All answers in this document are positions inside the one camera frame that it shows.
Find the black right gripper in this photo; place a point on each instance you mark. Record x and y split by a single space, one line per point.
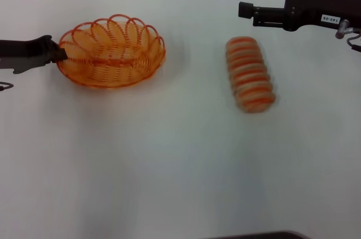
313 5

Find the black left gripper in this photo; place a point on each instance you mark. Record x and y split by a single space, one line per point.
25 53

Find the orange and white ridged bread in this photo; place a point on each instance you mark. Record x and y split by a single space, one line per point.
248 75

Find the dark rounded robot base edge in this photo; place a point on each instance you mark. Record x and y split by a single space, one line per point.
256 235

